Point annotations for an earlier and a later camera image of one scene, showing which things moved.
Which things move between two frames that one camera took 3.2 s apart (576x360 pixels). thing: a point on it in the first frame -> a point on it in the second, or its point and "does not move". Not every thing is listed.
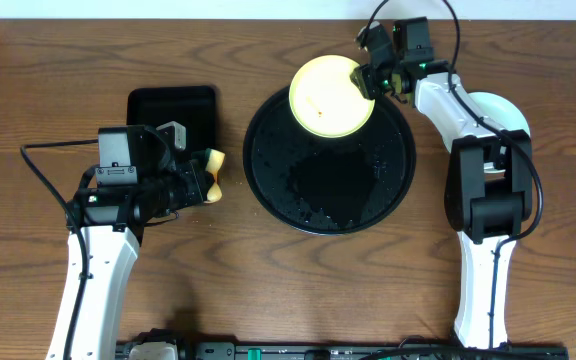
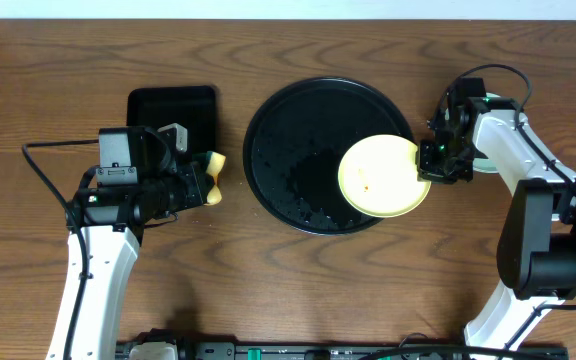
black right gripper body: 365,81 -> 441,163
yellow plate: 326,100 -> 378,176
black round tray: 328,186 does not move
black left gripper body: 201,178 does not move
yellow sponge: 213,163 does not move
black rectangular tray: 195,107 does not move
